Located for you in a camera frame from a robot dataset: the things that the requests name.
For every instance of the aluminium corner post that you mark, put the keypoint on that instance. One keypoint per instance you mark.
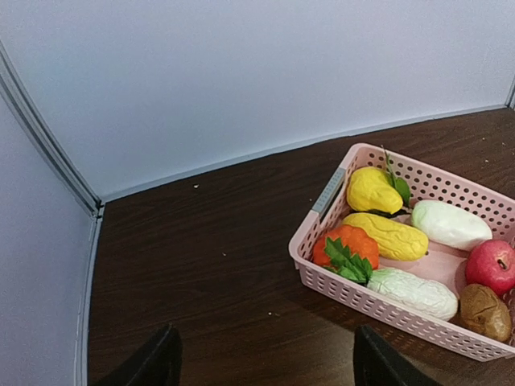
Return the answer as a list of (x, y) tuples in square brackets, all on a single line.
[(35, 127), (510, 99)]

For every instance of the yellow pear with leaf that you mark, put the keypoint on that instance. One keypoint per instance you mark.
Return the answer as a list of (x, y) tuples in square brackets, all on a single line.
[(378, 189)]

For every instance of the white wrinkled cabbage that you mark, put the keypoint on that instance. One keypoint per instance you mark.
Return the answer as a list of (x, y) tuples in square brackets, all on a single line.
[(426, 296)]

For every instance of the white radish with green leaves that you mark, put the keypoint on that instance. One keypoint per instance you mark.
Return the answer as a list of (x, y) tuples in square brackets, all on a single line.
[(449, 225)]

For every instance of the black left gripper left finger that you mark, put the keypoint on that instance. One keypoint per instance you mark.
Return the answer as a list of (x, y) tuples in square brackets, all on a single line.
[(157, 362)]

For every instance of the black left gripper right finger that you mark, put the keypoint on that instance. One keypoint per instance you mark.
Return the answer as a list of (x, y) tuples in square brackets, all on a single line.
[(376, 362)]

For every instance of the pink perforated plastic basket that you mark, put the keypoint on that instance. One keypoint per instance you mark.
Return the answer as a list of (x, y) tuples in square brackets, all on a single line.
[(441, 263)]

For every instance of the orange pumpkin with leaf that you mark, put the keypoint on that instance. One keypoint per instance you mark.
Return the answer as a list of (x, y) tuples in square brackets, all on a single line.
[(349, 252)]

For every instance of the right aluminium corner post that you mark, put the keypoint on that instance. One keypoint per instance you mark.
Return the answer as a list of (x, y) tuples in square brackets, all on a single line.
[(510, 99)]

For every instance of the left aluminium corner post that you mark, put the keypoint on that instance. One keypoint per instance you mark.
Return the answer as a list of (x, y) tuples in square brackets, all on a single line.
[(35, 127)]

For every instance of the brown potato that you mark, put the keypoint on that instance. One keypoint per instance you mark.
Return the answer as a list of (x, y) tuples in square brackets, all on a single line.
[(483, 312)]

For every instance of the red apple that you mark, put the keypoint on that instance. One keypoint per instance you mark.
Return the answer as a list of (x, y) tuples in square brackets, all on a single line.
[(491, 263)]

